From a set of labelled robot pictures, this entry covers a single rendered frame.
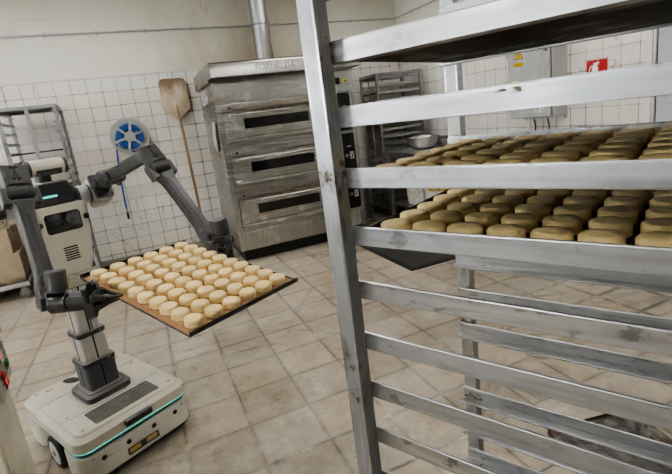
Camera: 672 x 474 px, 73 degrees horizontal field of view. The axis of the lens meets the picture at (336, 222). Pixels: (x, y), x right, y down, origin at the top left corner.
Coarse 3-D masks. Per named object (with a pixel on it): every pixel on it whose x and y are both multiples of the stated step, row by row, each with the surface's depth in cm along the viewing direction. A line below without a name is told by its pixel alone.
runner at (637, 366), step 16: (464, 336) 110; (480, 336) 109; (496, 336) 106; (512, 336) 104; (528, 336) 102; (528, 352) 100; (544, 352) 99; (560, 352) 98; (576, 352) 96; (592, 352) 94; (608, 352) 92; (608, 368) 91; (624, 368) 90; (640, 368) 89; (656, 368) 87
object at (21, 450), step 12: (0, 408) 143; (12, 408) 157; (0, 420) 140; (12, 420) 153; (0, 432) 137; (12, 432) 150; (0, 444) 135; (12, 444) 146; (24, 444) 161; (0, 456) 133; (12, 456) 143; (24, 456) 157; (0, 468) 134; (12, 468) 140; (24, 468) 153
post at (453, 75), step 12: (444, 0) 94; (456, 0) 94; (444, 72) 98; (456, 72) 96; (456, 84) 97; (456, 120) 99; (456, 132) 100; (468, 276) 107; (468, 288) 108; (468, 348) 112; (468, 384) 115; (468, 408) 117; (480, 408) 117; (480, 444) 119
